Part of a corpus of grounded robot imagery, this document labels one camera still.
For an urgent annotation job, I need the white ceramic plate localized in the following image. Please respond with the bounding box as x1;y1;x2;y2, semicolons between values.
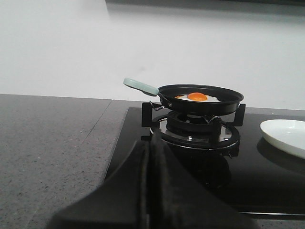
260;119;305;159

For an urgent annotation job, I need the black burner with pot support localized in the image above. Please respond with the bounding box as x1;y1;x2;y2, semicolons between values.
142;102;246;157

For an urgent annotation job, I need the wire pan support ring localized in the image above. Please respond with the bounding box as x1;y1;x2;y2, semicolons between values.
149;101;221;125

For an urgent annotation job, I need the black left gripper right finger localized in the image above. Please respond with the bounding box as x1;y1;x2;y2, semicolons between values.
150;134;259;229

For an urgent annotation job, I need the black frying pan mint handle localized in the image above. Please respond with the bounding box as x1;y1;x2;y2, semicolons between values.
123;77;244;114

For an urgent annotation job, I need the fried egg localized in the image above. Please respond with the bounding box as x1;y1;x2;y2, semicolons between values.
175;92;220;103

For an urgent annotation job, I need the black glass gas hob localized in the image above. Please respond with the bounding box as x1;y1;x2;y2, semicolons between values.
106;108;305;219

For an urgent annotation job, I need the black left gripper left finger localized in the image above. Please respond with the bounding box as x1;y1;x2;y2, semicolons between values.
49;141;149;229

